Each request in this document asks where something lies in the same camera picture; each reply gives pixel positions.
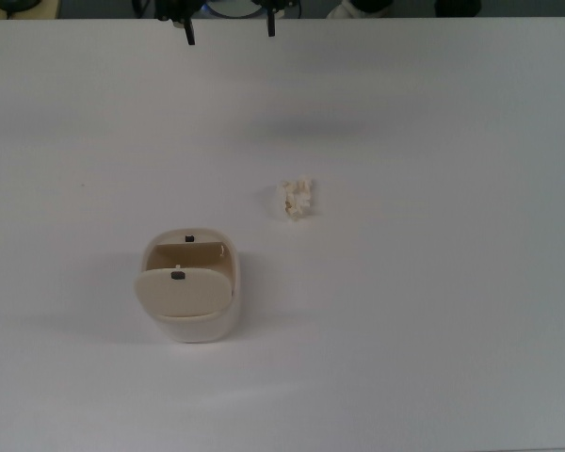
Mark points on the small cream lidded bin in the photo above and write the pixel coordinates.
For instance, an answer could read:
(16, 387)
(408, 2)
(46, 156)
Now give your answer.
(188, 292)

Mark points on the wooden desk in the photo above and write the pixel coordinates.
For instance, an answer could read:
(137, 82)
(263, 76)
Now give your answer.
(47, 7)

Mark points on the white paper trash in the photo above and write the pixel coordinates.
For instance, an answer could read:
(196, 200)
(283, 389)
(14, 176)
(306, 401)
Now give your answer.
(297, 200)

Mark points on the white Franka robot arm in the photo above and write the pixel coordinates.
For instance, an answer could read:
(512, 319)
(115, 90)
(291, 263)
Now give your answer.
(230, 7)

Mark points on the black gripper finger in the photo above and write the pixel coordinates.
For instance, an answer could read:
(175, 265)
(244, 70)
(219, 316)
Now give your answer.
(271, 26)
(188, 34)

